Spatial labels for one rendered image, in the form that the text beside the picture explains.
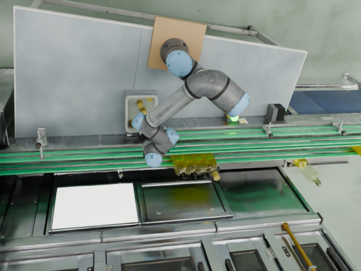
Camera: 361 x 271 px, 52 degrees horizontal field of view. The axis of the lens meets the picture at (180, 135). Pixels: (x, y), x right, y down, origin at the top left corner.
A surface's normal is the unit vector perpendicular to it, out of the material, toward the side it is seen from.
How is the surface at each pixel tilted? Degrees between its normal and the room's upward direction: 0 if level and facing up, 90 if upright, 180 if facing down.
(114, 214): 90
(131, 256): 90
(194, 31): 4
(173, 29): 4
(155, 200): 90
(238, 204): 91
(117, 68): 0
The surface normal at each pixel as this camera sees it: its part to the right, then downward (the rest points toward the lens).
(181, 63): 0.04, 0.39
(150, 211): 0.07, -0.87
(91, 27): 0.20, 0.50
